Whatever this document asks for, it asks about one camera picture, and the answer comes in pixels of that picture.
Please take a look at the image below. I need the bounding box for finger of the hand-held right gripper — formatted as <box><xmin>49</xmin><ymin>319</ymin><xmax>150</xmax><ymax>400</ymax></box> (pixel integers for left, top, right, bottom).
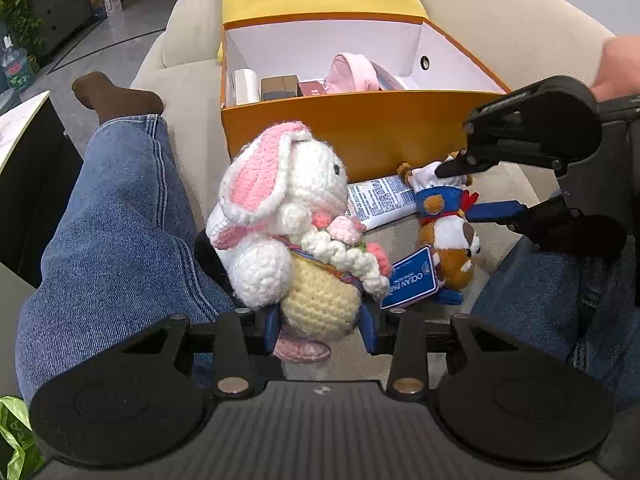
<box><xmin>434</xmin><ymin>75</ymin><xmax>600</xmax><ymax>179</ymax></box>
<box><xmin>466</xmin><ymin>194</ymin><xmax>629</xmax><ymax>257</ymax></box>

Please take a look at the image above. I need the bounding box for white pink crochet bunny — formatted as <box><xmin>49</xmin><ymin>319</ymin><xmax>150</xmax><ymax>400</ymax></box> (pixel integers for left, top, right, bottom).
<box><xmin>205</xmin><ymin>121</ymin><xmax>392</xmax><ymax>363</ymax></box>

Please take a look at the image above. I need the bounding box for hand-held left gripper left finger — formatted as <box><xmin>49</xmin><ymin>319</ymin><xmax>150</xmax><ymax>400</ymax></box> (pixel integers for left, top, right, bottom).
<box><xmin>122</xmin><ymin>305</ymin><xmax>279</xmax><ymax>397</ymax></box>

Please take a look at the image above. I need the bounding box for dark cabinet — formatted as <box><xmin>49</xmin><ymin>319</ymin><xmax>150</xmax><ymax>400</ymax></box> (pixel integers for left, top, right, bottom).
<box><xmin>25</xmin><ymin>0</ymin><xmax>94</xmax><ymax>57</ymax></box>

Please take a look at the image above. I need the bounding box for hanging green plant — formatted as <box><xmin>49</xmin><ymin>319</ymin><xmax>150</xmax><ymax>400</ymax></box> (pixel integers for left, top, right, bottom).
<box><xmin>0</xmin><ymin>0</ymin><xmax>47</xmax><ymax>61</ymax></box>

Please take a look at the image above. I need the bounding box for person's right forearm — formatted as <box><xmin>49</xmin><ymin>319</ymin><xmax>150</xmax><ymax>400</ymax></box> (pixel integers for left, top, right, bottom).
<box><xmin>591</xmin><ymin>35</ymin><xmax>640</xmax><ymax>103</ymax></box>

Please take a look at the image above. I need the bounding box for brown cardboard box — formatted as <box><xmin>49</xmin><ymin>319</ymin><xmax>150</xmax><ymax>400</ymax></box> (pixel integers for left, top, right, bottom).
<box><xmin>260</xmin><ymin>75</ymin><xmax>301</xmax><ymax>102</ymax></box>

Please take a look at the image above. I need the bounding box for white roll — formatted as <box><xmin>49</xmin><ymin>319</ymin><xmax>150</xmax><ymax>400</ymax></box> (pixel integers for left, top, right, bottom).
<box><xmin>232</xmin><ymin>69</ymin><xmax>261</xmax><ymax>106</ymax></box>

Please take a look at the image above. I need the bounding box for beige sofa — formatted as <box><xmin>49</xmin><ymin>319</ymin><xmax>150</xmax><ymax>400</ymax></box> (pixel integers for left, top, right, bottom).
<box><xmin>129</xmin><ymin>0</ymin><xmax>621</xmax><ymax>378</ymax></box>

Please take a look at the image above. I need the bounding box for pink cap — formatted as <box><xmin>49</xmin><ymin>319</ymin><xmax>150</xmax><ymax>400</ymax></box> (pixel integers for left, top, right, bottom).
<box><xmin>325</xmin><ymin>53</ymin><xmax>384</xmax><ymax>94</ymax></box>

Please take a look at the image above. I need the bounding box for orange storage box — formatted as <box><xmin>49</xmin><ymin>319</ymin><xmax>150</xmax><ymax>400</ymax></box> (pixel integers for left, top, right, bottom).
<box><xmin>220</xmin><ymin>14</ymin><xmax>511</xmax><ymax>183</ymax></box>

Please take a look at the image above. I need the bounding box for white blue printed tube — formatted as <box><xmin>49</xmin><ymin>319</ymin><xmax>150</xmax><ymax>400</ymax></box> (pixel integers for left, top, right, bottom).
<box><xmin>346</xmin><ymin>176</ymin><xmax>426</xmax><ymax>231</ymax></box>

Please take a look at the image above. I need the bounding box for brown sock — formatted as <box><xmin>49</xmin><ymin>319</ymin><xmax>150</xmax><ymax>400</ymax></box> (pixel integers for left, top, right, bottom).
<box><xmin>71</xmin><ymin>71</ymin><xmax>165</xmax><ymax>124</ymax></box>

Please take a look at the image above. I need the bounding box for white printed packet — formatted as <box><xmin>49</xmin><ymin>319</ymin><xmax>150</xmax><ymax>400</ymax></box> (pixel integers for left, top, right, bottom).
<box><xmin>372</xmin><ymin>62</ymin><xmax>417</xmax><ymax>92</ymax></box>

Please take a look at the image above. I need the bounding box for white marble desktop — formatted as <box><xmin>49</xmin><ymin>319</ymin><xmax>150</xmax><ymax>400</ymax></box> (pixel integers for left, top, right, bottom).
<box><xmin>0</xmin><ymin>91</ymin><xmax>51</xmax><ymax>177</ymax></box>

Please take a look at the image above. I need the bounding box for green plastic bag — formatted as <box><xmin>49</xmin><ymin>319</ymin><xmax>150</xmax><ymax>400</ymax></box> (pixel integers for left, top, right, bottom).
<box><xmin>0</xmin><ymin>396</ymin><xmax>47</xmax><ymax>480</ymax></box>

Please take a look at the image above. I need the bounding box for large water bottle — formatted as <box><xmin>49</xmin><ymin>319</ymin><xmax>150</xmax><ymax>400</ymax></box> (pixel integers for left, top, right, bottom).
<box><xmin>0</xmin><ymin>35</ymin><xmax>34</xmax><ymax>94</ymax></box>

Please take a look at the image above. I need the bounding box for person's left leg in jeans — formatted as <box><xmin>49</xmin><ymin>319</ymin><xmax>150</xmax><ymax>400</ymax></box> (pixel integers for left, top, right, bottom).
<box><xmin>15</xmin><ymin>112</ymin><xmax>236</xmax><ymax>403</ymax></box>

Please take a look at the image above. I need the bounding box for person's right leg in jeans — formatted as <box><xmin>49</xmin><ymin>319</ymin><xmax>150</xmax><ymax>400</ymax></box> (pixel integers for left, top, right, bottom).
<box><xmin>470</xmin><ymin>235</ymin><xmax>640</xmax><ymax>413</ymax></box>

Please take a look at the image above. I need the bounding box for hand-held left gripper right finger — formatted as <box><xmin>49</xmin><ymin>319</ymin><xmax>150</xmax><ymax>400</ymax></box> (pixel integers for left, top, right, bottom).
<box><xmin>362</xmin><ymin>305</ymin><xmax>517</xmax><ymax>397</ymax></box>

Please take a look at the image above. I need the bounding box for person's leg in jeans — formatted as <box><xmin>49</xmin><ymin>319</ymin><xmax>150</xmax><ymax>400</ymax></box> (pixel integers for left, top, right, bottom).
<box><xmin>15</xmin><ymin>112</ymin><xmax>236</xmax><ymax>403</ymax></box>
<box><xmin>470</xmin><ymin>235</ymin><xmax>640</xmax><ymax>413</ymax></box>

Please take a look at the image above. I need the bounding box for brown sailor plush toy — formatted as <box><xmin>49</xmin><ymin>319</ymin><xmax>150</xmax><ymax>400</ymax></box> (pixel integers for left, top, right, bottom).
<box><xmin>380</xmin><ymin>152</ymin><xmax>483</xmax><ymax>310</ymax></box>

